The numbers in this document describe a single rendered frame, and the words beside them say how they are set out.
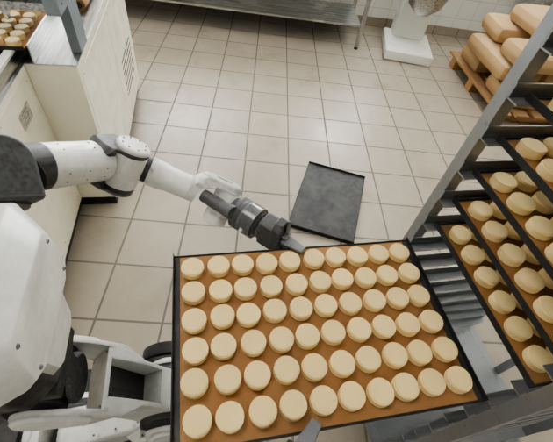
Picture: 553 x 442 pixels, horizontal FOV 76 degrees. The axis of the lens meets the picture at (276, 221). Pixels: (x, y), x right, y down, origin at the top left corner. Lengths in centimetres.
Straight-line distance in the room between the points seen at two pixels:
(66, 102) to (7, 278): 134
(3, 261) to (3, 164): 18
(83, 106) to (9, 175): 116
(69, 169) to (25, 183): 11
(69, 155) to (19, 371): 40
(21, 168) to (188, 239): 139
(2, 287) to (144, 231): 156
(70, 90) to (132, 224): 75
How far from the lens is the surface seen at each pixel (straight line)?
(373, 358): 79
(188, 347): 74
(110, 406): 93
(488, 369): 188
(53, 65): 177
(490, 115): 83
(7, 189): 70
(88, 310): 190
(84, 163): 82
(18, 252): 60
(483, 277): 93
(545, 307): 84
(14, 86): 170
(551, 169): 80
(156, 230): 208
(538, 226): 83
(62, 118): 190
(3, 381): 59
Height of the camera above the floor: 161
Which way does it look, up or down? 49 degrees down
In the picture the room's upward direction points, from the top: 10 degrees clockwise
